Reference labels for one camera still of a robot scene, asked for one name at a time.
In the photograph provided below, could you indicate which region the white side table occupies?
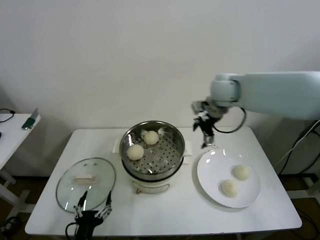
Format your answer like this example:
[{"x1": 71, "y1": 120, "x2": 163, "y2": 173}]
[{"x1": 0, "y1": 112, "x2": 42, "y2": 208}]

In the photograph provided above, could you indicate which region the white steamed baozi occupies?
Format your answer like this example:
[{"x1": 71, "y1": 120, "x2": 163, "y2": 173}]
[
  {"x1": 127, "y1": 144, "x2": 145, "y2": 161},
  {"x1": 219, "y1": 179, "x2": 240, "y2": 198},
  {"x1": 233, "y1": 164, "x2": 252, "y2": 181},
  {"x1": 143, "y1": 130, "x2": 160, "y2": 146}
]

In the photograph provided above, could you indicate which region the stainless steel steamer basket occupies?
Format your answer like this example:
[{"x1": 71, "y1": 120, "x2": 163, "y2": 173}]
[{"x1": 112, "y1": 120, "x2": 194, "y2": 181}]

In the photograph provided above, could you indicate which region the white round plate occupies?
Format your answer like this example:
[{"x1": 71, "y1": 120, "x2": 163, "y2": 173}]
[{"x1": 196, "y1": 149, "x2": 262, "y2": 209}]

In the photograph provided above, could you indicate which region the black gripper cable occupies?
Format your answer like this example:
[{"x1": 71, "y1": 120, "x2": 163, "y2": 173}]
[
  {"x1": 64, "y1": 221, "x2": 80, "y2": 240},
  {"x1": 213, "y1": 107, "x2": 248, "y2": 133}
]

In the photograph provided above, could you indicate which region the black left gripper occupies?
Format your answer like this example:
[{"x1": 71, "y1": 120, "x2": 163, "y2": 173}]
[{"x1": 73, "y1": 190, "x2": 113, "y2": 240}]

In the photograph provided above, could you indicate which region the glass lid with cream handle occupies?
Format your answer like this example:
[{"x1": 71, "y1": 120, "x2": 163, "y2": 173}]
[{"x1": 55, "y1": 157, "x2": 118, "y2": 213}]

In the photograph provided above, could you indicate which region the white power cable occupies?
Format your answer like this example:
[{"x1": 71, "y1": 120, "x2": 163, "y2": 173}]
[{"x1": 273, "y1": 123, "x2": 320, "y2": 170}]

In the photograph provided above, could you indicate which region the cream electric cooker base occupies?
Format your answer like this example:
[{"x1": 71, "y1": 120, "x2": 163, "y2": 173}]
[{"x1": 121, "y1": 154, "x2": 191, "y2": 195}]

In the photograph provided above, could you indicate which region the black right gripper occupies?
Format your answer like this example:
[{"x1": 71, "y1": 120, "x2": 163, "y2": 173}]
[{"x1": 192, "y1": 113, "x2": 216, "y2": 149}]

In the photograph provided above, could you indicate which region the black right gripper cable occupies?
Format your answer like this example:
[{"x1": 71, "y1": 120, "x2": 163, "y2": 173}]
[{"x1": 213, "y1": 107, "x2": 248, "y2": 133}]

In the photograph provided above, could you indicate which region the thin black cable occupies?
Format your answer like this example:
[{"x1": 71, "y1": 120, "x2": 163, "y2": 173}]
[{"x1": 0, "y1": 108, "x2": 17, "y2": 123}]

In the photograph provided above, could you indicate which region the green handled scraper tool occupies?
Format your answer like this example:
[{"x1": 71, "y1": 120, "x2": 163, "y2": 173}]
[{"x1": 22, "y1": 107, "x2": 42, "y2": 130}]

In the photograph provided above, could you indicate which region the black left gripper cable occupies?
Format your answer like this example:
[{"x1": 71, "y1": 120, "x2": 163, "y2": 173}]
[{"x1": 64, "y1": 221, "x2": 80, "y2": 240}]

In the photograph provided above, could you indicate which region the black power cable with plug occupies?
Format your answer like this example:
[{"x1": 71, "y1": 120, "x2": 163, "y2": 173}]
[{"x1": 277, "y1": 120, "x2": 320, "y2": 176}]

